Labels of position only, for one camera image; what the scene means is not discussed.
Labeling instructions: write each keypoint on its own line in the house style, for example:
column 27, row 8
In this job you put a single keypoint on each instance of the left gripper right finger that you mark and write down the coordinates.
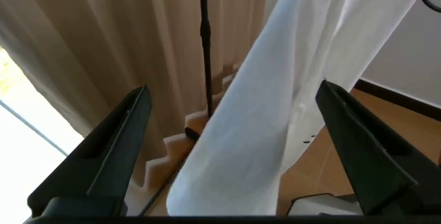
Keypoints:
column 379, row 162

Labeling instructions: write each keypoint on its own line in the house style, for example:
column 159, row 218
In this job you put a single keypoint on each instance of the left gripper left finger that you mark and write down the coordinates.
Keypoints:
column 103, row 155

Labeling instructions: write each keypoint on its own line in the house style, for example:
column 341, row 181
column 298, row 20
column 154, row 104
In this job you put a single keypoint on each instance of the white printed t-shirt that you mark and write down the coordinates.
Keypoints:
column 275, row 96

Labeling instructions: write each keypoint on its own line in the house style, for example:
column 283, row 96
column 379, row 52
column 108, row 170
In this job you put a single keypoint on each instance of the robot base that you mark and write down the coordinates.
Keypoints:
column 324, row 205

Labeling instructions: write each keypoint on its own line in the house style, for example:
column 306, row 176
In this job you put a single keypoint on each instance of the black clothes rack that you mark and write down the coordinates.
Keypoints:
column 205, row 45

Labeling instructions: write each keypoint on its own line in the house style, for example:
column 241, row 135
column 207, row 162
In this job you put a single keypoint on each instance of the beige curtain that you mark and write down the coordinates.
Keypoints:
column 103, row 45

